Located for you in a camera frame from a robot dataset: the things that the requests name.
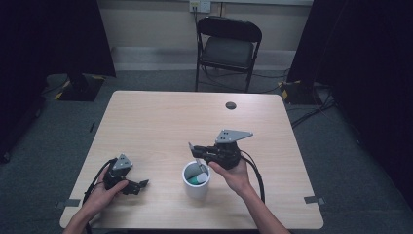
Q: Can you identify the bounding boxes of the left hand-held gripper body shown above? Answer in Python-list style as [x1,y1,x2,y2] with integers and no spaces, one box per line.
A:
[102,153,134,191]

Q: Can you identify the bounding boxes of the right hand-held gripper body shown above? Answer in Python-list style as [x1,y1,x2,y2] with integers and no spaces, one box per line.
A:
[207,129,254,171]

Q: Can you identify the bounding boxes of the green and white glue stick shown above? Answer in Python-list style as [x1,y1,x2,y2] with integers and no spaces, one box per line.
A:
[188,172,209,186]

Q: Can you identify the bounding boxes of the white cup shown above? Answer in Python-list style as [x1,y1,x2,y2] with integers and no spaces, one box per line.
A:
[181,160,211,200]

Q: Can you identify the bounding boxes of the person's left hand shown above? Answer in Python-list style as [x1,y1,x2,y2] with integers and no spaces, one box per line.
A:
[81,167,130,218]

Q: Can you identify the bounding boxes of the person's right hand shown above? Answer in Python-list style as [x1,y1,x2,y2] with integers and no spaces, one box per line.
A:
[207,158,253,198]

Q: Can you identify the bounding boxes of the grey floor tape strip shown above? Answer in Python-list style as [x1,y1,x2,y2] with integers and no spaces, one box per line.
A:
[55,198,82,210]
[303,195,327,206]

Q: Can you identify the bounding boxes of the black stand base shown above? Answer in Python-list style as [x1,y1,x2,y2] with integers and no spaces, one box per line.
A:
[53,72,107,102]
[278,79,323,106]

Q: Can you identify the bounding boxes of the black folding chair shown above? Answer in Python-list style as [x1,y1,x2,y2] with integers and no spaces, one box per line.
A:
[195,15,263,94]

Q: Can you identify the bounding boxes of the black curtain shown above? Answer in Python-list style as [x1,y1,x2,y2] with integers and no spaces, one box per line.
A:
[0,0,117,164]
[286,0,413,211]

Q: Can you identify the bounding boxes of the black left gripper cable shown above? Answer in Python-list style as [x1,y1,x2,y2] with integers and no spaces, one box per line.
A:
[81,157,117,208]

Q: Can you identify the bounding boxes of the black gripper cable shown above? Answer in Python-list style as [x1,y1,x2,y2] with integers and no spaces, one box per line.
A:
[238,149,266,205]
[81,157,117,208]

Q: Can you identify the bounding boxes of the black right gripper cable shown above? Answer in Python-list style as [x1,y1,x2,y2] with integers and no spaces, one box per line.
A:
[238,149,266,205]

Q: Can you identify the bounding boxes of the black floor cables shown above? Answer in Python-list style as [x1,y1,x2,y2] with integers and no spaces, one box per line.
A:
[286,85,337,130]
[198,64,290,95]

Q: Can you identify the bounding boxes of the white wall socket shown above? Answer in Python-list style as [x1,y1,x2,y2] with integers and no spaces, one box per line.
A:
[189,0,212,15]

